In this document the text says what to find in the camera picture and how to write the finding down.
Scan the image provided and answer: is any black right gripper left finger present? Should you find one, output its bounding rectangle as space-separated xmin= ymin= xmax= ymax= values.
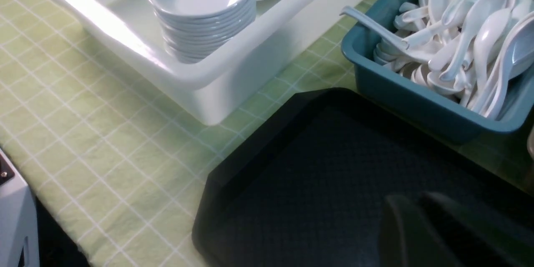
xmin=378 ymin=194 xmax=459 ymax=267

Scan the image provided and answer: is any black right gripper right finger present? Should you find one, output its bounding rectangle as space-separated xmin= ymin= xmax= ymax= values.
xmin=418 ymin=192 xmax=534 ymax=267

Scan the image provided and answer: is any black serving tray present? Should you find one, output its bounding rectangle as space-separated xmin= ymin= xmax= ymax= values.
xmin=192 ymin=88 xmax=533 ymax=267

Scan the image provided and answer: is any teal plastic bin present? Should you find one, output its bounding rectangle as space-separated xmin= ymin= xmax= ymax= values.
xmin=341 ymin=0 xmax=534 ymax=143

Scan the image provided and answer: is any pile of white spoons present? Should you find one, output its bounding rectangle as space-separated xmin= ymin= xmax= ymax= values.
xmin=341 ymin=0 xmax=533 ymax=119

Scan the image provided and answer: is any stack of white small bowls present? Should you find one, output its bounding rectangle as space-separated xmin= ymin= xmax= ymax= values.
xmin=148 ymin=0 xmax=256 ymax=64

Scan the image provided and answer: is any large white plastic tub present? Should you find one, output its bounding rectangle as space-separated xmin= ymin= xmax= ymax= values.
xmin=53 ymin=0 xmax=362 ymax=126

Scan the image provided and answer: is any white machine base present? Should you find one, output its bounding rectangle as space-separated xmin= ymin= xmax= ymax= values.
xmin=0 ymin=151 xmax=40 ymax=267

